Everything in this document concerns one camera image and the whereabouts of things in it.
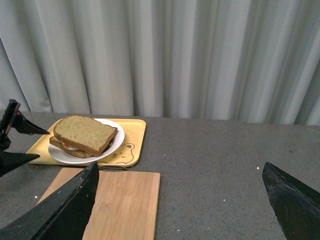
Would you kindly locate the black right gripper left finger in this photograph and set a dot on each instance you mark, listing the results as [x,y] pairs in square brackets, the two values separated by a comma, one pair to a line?
[63,215]

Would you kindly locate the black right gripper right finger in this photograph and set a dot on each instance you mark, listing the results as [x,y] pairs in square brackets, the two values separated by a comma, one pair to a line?
[295,204]

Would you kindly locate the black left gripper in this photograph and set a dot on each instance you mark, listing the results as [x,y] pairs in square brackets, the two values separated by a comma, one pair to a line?
[13,118]

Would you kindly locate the white round plate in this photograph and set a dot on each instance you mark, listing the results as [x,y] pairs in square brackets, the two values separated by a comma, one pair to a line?
[65,158]

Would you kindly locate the bread slice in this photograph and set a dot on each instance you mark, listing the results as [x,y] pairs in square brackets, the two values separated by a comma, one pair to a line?
[85,134]
[80,152]

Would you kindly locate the fake fried egg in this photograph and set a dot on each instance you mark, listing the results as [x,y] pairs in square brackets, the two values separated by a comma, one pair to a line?
[70,147]

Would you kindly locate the yellow bear tray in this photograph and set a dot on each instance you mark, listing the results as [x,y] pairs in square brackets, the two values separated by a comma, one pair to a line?
[126,155]

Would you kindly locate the grey curtain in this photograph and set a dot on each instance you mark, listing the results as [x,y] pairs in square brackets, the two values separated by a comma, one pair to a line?
[256,61]

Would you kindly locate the metal cutting board handle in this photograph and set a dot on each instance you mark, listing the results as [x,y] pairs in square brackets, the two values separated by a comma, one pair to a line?
[112,168]

